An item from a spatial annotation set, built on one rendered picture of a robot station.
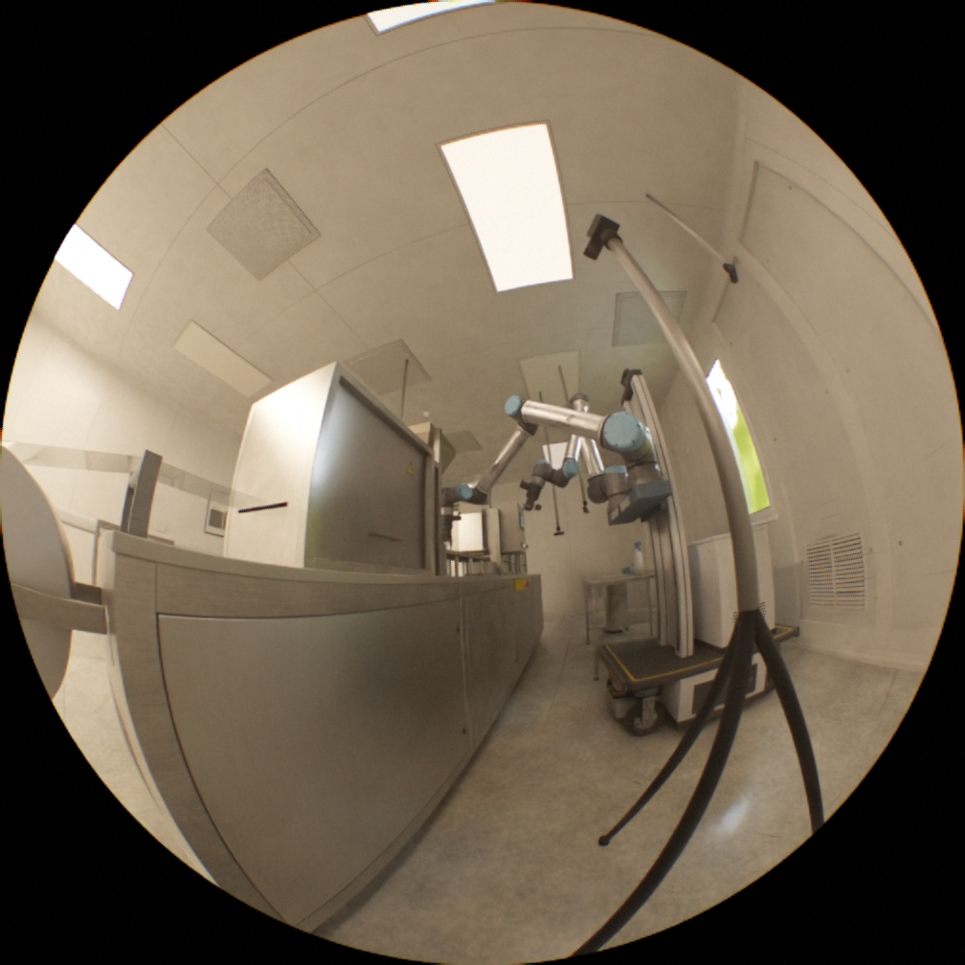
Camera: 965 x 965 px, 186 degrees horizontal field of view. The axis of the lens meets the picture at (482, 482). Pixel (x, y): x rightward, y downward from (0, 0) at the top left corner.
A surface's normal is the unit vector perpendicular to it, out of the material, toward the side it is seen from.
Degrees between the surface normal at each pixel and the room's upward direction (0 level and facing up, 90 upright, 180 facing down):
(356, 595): 90
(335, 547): 90
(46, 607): 90
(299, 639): 90
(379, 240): 180
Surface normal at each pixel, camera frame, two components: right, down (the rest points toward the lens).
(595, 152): 0.04, 0.95
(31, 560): 0.96, -0.13
